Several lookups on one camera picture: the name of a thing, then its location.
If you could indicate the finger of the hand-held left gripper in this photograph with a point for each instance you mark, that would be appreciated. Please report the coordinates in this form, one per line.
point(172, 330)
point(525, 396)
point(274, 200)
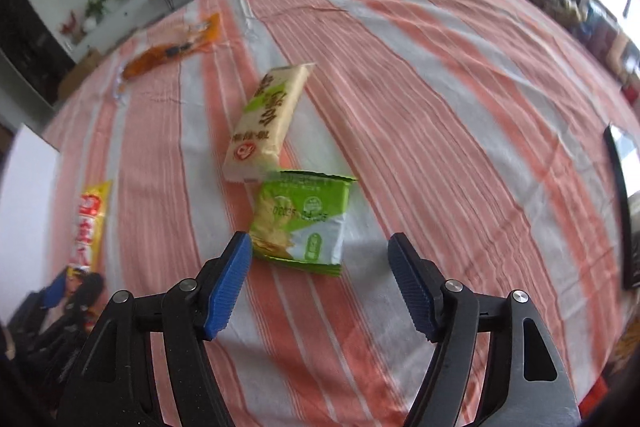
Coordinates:
point(91, 294)
point(54, 293)

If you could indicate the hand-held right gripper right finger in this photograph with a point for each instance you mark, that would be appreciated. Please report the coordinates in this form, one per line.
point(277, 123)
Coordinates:
point(412, 287)

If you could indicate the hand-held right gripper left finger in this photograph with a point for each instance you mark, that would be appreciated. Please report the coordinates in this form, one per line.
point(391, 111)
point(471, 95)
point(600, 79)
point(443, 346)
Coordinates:
point(227, 287)

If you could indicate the yellow and red snack packet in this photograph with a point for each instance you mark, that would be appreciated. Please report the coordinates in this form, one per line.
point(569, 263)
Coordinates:
point(92, 227)

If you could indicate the green snack packet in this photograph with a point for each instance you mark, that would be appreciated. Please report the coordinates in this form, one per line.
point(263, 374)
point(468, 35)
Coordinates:
point(300, 222)

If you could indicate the cream snack packet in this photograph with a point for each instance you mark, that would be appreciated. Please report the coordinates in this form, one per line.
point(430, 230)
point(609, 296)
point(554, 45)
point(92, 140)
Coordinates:
point(265, 127)

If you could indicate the orange striped tablecloth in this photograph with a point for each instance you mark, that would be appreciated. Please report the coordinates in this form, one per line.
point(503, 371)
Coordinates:
point(450, 107)

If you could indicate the cardboard box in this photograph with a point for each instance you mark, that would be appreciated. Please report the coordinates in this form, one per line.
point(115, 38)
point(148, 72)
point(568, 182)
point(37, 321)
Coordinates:
point(77, 74)

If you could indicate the black framed tablet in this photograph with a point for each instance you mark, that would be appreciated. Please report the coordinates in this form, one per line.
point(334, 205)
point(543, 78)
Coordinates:
point(622, 207)

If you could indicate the orange snack packet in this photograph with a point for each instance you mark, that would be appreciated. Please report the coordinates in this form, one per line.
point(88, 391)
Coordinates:
point(170, 49)

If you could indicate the black cabinet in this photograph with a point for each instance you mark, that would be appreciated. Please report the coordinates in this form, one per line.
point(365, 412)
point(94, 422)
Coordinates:
point(30, 42)

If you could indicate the red ornament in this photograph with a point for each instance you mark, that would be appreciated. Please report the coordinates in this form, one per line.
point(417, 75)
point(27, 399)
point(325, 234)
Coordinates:
point(71, 27)

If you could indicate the potted plant in white pot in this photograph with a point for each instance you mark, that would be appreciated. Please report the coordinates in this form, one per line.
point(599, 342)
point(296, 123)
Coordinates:
point(96, 12)

